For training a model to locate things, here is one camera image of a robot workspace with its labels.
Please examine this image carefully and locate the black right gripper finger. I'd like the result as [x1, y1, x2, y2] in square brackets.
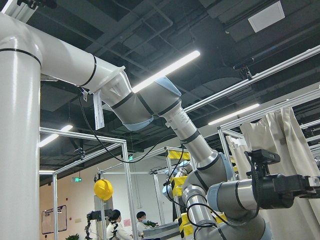
[298, 189, 320, 198]
[304, 176, 320, 187]

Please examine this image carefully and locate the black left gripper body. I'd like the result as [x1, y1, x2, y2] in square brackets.
[258, 174, 307, 210]

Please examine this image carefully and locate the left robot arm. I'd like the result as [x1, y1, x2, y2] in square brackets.
[101, 75, 320, 240]

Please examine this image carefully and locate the yellow hard hat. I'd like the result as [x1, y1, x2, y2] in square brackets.
[93, 179, 114, 201]

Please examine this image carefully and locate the white robot column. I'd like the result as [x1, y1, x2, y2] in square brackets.
[0, 13, 128, 240]

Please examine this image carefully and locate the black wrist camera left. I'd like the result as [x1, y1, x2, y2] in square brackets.
[244, 149, 281, 177]

